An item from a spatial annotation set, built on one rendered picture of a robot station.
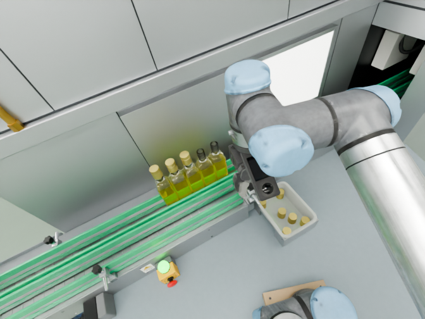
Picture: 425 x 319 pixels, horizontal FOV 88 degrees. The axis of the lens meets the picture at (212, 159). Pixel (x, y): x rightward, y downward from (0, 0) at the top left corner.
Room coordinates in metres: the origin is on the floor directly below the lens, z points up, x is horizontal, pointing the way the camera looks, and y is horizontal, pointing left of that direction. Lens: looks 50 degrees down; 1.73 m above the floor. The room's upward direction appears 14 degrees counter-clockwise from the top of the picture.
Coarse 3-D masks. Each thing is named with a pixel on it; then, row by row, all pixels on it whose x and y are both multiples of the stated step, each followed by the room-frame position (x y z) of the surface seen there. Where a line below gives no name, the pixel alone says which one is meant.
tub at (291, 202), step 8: (280, 184) 0.51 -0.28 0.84; (288, 184) 0.50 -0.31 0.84; (288, 192) 0.47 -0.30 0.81; (296, 192) 0.45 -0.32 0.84; (272, 200) 0.48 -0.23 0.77; (280, 200) 0.47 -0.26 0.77; (288, 200) 0.46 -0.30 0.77; (296, 200) 0.43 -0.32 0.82; (272, 208) 0.44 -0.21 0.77; (288, 208) 0.42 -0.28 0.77; (296, 208) 0.41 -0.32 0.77; (304, 208) 0.38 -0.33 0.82; (272, 216) 0.40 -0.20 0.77; (312, 216) 0.33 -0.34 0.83; (272, 224) 0.34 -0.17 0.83; (280, 224) 0.36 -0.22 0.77; (288, 224) 0.35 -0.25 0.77; (296, 224) 0.34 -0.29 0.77; (280, 232) 0.30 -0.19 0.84; (296, 232) 0.28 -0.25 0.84
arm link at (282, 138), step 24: (264, 96) 0.27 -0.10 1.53; (240, 120) 0.25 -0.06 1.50; (264, 120) 0.22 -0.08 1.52; (288, 120) 0.21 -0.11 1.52; (312, 120) 0.20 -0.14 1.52; (264, 144) 0.18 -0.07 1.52; (288, 144) 0.17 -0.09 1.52; (312, 144) 0.17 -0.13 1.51; (264, 168) 0.17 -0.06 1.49; (288, 168) 0.17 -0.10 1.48
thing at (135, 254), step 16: (224, 208) 0.42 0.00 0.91; (192, 224) 0.38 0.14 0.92; (160, 240) 0.34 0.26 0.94; (128, 256) 0.31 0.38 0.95; (144, 256) 0.32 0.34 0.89; (112, 272) 0.28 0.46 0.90; (64, 288) 0.25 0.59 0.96; (80, 288) 0.25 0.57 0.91; (32, 304) 0.22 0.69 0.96; (48, 304) 0.22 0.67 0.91
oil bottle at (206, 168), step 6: (198, 162) 0.54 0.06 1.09; (204, 162) 0.53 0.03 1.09; (210, 162) 0.53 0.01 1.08; (204, 168) 0.52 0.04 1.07; (210, 168) 0.52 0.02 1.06; (204, 174) 0.52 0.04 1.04; (210, 174) 0.52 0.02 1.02; (204, 180) 0.51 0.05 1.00; (210, 180) 0.52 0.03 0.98; (216, 180) 0.53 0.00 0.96
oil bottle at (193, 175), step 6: (192, 162) 0.55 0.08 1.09; (186, 168) 0.52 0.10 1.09; (192, 168) 0.52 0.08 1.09; (198, 168) 0.53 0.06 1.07; (186, 174) 0.51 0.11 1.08; (192, 174) 0.51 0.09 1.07; (198, 174) 0.51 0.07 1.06; (192, 180) 0.50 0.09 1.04; (198, 180) 0.51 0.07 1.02; (192, 186) 0.50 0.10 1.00; (198, 186) 0.51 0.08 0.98; (204, 186) 0.52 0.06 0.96; (192, 192) 0.51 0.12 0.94
